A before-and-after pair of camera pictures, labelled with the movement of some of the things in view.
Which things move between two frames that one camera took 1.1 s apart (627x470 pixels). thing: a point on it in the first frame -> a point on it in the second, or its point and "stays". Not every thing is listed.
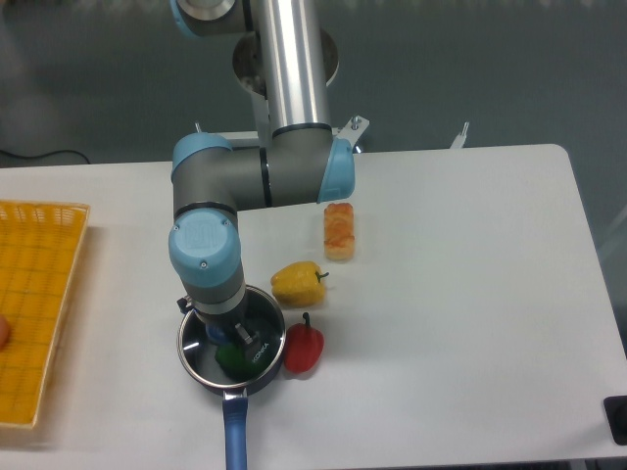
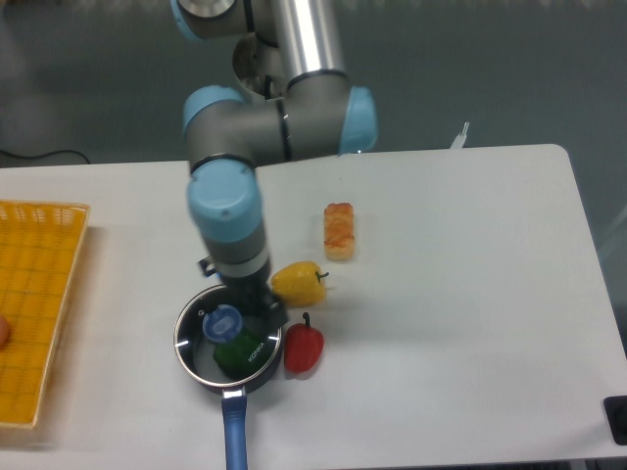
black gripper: [227, 321] -> [247, 294]
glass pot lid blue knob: [235, 363] stays
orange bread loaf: [339, 231] stays
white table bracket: [460, 138] stays
